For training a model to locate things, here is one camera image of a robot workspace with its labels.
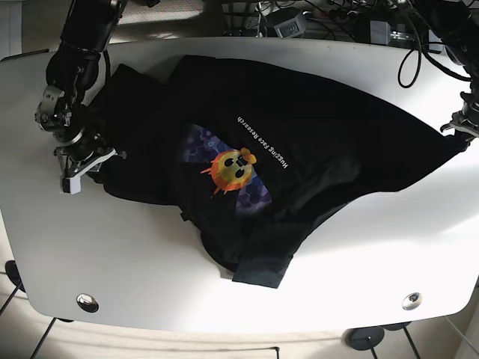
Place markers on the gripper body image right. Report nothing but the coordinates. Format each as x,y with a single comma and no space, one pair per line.
461,124

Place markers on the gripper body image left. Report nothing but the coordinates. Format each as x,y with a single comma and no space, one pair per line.
72,168

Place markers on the black T-shirt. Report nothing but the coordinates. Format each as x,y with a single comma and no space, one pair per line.
257,156

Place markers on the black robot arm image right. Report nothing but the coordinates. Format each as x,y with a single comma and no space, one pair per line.
452,22

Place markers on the left silver table grommet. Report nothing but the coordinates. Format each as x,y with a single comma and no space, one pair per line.
87,303

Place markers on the silver table grommet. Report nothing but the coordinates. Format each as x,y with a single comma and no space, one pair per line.
87,303
412,301

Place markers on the right silver table grommet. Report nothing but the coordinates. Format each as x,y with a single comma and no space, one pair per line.
412,301

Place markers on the black power box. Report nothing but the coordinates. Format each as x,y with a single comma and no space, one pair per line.
286,23

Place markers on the round black stand base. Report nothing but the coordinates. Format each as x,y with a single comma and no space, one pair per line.
364,339

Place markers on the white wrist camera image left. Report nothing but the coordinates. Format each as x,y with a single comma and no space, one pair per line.
71,185

